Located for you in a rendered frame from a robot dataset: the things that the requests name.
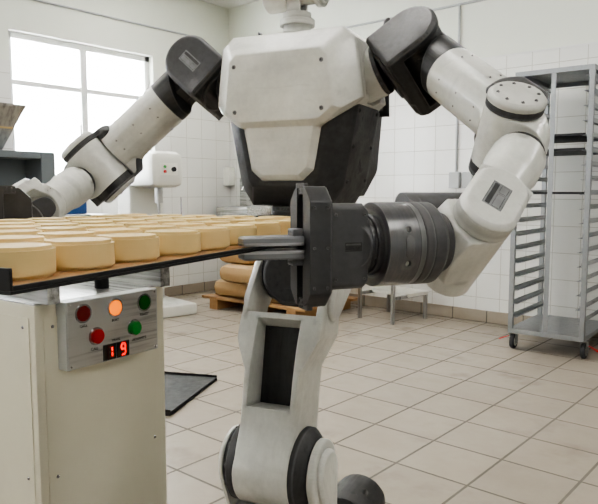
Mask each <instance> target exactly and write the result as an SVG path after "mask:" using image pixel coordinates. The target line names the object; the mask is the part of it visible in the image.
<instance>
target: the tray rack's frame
mask: <svg viewBox="0 0 598 504"><path fill-rule="evenodd" d="M589 70H590V78H589V77H587V76H585V75H587V74H589ZM596 73H597V74H598V65H597V64H586V65H577V66H569V67H560V68H551V69H542V70H533V71H524V72H516V73H515V76H524V77H525V78H527V79H528V80H530V81H531V82H534V83H536V84H539V85H541V86H543V87H546V88H548V89H551V107H550V142H549V162H548V190H547V218H546V246H545V274H544V302H543V314H542V315H538V314H537V315H535V316H533V317H530V318H528V319H526V320H524V321H522V322H520V323H518V324H515V325H514V317H512V314H513V312H514V304H513V299H514V297H515V290H513V286H514V285H515V277H514V272H515V265H516V263H514V259H515V258H516V250H515V245H516V236H515V231H517V225H516V227H515V228H514V229H513V231H512V232H511V236H510V269H509V301H508V332H509V333H510V334H509V339H510V335H511V334H512V333H515V343H517V342H518V334H523V335H531V336H538V337H546V338H553V339H560V340H568V341H575V342H580V347H581V344H582V343H584V342H586V354H587V353H588V351H589V347H587V345H588V344H589V341H591V340H590V338H591V337H592V336H594V335H595V334H597V333H598V320H587V321H586V304H587V280H588V257H589V233H590V209H591V185H592V162H593V138H594V114H595V91H596V85H598V82H596ZM578 86H589V105H588V129H587V153H586V178H585V202H584V226H583V250H582V274H581V299H580V318H571V317H563V316H554V315H548V298H549V271H550V243H551V216H552V189H553V161H554V134H555V106H556V89H557V88H568V87H578ZM579 320H580V323H579V325H575V324H576V323H577V322H579Z"/></svg>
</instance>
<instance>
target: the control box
mask: <svg viewBox="0 0 598 504"><path fill-rule="evenodd" d="M144 295H147V296H148V297H149V298H150V305H149V307H148V308H147V309H145V310H143V309H141V308H140V306H139V301H140V298H141V297H142V296H144ZM115 300H118V301H120V302H121V305H122V309H121V312H120V313H119V314H118V315H112V314H111V312H110V305H111V303H112V302H113V301H115ZM81 306H87V307H89V309H90V317H89V318H88V320H86V321H80V320H79V319H78V317H77V311H78V309H79V308H80V307H81ZM56 316H57V338H58V366H59V370H63V371H67V372H68V371H72V370H75V369H79V368H83V367H87V366H91V365H95V364H98V363H102V362H106V361H110V360H114V359H117V358H121V357H125V356H129V355H133V354H137V353H140V352H144V351H148V350H152V349H156V348H158V335H157V289H156V288H151V287H145V288H139V289H132V290H126V291H119V292H113V293H107V294H100V295H94V296H88V297H81V298H75V299H69V300H62V301H60V303H59V304H56ZM133 321H138V322H140V323H141V325H142V329H141V332H140V333H139V334H138V335H133V334H131V333H130V331H129V327H130V324H131V323H132V322H133ZM95 329H101V330H103V332H104V334H105V337H104V340H103V341H102V342H101V343H99V344H96V343H93V342H92V341H91V333H92V332H93V331H94V330H95ZM122 342H125V343H126V348H125V349H126V351H127V353H126V355H122V354H121V348H120V345H121V343H122ZM110 345H112V347H113V351H112V352H113V356H112V355H111V353H109V356H112V357H113V358H110V359H108V358H107V353H108V352H107V348H108V346H110Z"/></svg>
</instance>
